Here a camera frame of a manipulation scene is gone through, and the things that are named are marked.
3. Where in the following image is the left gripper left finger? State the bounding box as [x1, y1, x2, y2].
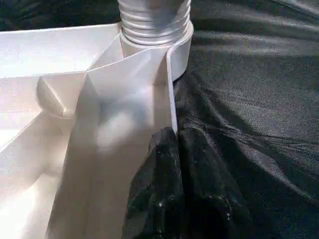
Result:
[123, 126, 185, 239]

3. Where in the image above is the white plastic table leg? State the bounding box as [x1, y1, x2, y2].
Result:
[118, 0, 193, 47]

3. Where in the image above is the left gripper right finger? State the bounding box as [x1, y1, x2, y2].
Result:
[178, 128, 255, 239]

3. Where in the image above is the white plastic table top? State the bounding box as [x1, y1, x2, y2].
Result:
[0, 21, 195, 239]

